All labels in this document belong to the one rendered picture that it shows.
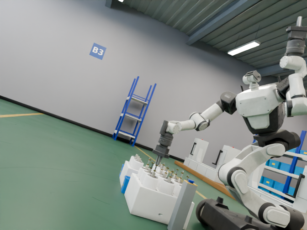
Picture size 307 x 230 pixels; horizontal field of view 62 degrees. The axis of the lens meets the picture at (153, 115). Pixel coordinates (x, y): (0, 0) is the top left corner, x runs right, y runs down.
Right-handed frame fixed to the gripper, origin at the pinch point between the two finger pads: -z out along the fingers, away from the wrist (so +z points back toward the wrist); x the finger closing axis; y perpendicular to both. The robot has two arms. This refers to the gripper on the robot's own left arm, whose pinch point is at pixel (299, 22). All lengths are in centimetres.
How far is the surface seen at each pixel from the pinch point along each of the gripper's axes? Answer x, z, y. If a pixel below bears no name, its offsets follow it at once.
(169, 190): 61, 110, 9
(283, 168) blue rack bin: -177, 181, 581
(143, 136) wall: 226, 159, 634
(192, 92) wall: 97, 2, 706
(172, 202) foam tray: 58, 117, 7
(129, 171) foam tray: 100, 114, 49
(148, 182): 75, 106, 4
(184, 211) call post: 49, 117, -4
